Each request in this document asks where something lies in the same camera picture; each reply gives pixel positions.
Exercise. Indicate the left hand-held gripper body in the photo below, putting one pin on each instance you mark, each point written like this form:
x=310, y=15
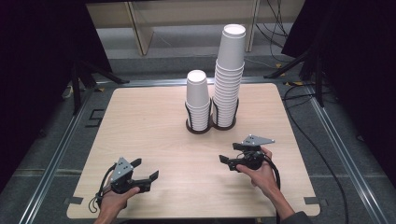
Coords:
x=120, y=174

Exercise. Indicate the person's left hand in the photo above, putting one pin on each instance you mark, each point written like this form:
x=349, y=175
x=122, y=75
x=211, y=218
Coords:
x=112, y=202

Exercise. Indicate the black metal stand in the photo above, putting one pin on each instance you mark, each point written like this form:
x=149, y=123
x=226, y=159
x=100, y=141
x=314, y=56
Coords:
x=318, y=81
x=76, y=90

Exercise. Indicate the tall stack of paper cups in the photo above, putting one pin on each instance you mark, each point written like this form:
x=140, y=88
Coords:
x=230, y=56

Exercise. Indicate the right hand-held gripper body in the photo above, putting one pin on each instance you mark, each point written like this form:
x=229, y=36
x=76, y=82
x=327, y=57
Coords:
x=253, y=158

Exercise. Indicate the dark curtain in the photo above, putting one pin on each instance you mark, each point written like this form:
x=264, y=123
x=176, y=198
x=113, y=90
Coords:
x=37, y=77
x=358, y=62

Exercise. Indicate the black double cup holder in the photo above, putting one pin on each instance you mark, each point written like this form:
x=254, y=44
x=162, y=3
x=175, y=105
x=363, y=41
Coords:
x=199, y=131

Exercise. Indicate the aluminium floor rail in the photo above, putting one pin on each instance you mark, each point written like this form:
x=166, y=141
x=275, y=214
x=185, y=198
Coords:
x=54, y=161
x=155, y=82
x=345, y=161

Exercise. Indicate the person's right hand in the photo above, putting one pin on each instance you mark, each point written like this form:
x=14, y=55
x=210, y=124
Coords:
x=264, y=179

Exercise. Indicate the beige wooden shelf unit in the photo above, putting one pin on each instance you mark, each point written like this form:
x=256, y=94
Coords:
x=140, y=28

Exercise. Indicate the short stack of paper cups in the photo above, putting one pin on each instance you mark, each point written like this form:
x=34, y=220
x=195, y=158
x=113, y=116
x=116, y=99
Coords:
x=197, y=90

